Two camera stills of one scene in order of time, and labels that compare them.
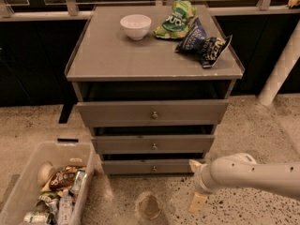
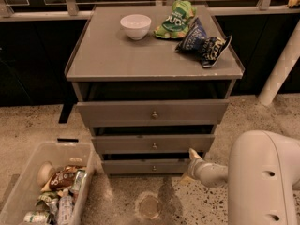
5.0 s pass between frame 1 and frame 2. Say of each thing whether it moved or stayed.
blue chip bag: stayed
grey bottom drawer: stayed
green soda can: stayed
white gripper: moved
